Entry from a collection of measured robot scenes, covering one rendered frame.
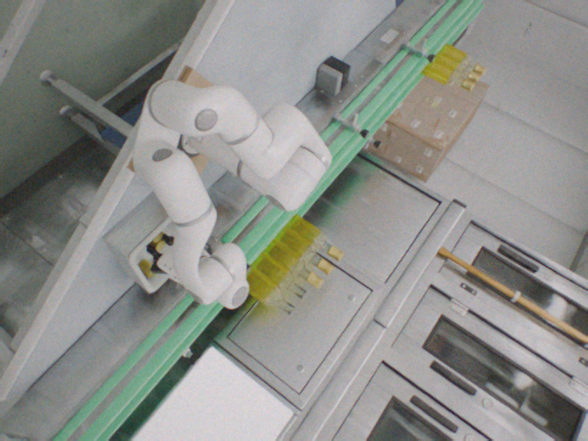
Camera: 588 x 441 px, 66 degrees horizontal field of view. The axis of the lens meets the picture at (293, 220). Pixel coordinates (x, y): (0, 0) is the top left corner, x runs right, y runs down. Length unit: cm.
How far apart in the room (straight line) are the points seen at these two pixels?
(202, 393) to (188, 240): 64
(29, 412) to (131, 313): 32
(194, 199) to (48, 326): 54
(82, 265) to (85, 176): 77
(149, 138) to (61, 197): 99
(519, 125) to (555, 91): 92
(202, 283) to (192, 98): 36
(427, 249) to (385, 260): 15
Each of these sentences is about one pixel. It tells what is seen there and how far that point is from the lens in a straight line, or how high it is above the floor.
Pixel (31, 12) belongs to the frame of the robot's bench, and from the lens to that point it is 148.
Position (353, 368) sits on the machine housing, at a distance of 145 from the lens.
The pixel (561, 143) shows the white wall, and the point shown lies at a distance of 680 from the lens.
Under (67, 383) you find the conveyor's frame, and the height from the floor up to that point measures 82.
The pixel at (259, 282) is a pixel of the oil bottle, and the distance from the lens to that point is 135.
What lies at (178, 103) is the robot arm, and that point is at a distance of 80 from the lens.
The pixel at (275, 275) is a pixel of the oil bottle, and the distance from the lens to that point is 135.
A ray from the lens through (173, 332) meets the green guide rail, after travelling 131.
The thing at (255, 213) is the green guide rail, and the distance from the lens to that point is 133.
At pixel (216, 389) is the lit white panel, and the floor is 109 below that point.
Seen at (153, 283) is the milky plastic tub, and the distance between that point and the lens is 128.
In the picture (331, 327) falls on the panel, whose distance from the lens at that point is 147.
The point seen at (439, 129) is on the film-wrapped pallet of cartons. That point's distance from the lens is 517.
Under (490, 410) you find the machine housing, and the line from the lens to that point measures 159.
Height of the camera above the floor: 137
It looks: 16 degrees down
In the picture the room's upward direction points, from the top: 124 degrees clockwise
